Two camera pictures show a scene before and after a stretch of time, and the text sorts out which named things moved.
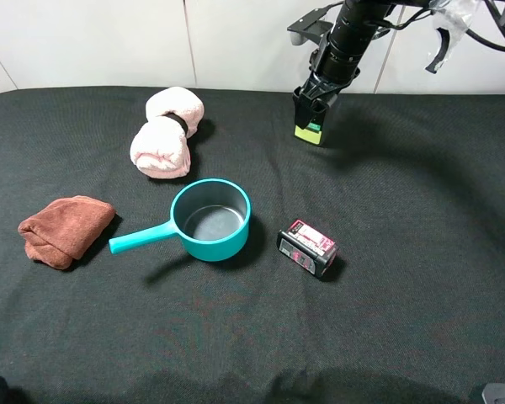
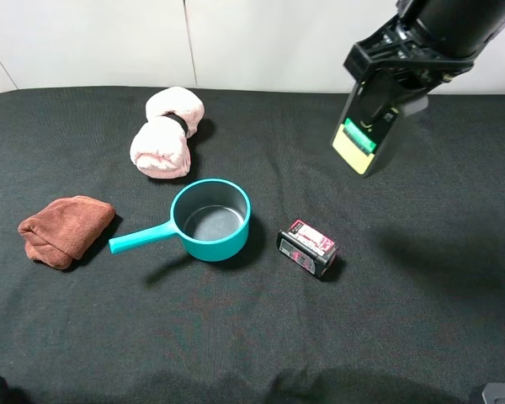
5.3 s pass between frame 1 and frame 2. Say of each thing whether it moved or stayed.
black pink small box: stayed
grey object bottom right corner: stayed
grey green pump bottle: moved
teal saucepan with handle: stayed
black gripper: moved
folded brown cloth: stayed
